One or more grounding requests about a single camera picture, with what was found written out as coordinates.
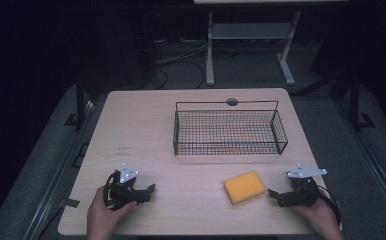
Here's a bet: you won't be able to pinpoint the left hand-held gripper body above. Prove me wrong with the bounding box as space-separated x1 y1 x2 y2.
103 162 140 211

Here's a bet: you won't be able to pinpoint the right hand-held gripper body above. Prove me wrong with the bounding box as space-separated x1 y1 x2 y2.
285 163 329 208

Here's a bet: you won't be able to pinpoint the yellow sponge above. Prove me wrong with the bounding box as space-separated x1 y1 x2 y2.
223 170 268 206

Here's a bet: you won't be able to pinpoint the black wire basket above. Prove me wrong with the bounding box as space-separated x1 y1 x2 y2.
172 100 289 157

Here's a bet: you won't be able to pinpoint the person's left hand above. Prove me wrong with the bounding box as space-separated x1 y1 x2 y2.
87 186 139 240

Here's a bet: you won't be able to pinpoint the person's right hand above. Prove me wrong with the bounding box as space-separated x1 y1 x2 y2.
292 197 345 240

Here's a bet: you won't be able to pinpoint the black tape strip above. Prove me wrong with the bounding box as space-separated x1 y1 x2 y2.
63 198 81 209

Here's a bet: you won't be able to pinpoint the black upright stand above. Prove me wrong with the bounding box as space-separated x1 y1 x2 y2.
63 74 89 128
346 68 377 132

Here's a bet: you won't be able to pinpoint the white metal stand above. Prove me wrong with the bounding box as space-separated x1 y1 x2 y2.
205 9 302 87

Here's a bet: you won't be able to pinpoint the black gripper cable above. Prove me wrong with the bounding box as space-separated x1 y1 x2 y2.
316 185 343 228

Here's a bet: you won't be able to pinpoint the metal floor rail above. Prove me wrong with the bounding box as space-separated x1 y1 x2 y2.
22 94 107 240
333 98 386 231

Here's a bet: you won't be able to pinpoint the black floor cables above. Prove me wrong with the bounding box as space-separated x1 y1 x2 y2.
152 39 209 90

